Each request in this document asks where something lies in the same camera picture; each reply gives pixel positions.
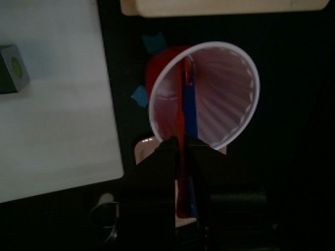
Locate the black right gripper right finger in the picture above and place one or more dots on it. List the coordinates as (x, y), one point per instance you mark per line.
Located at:
(198, 183)

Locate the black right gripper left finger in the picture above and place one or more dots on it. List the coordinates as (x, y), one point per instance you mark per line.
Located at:
(150, 189)

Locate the red and blue toy knife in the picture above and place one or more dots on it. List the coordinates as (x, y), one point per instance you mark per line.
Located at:
(182, 108)

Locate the dark green sushi roll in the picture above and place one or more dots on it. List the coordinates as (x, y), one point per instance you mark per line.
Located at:
(13, 70)

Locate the small round dark cap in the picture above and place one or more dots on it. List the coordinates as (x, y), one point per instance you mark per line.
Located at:
(105, 219)

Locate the red cup with white rim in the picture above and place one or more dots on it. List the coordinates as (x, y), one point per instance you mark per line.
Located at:
(222, 94)

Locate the blue tape piece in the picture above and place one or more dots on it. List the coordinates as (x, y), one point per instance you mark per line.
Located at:
(141, 96)
(154, 42)

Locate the white cutting board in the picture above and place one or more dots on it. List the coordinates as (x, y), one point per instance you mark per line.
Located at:
(57, 111)

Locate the light wooden box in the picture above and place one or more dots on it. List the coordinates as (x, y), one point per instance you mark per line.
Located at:
(218, 7)

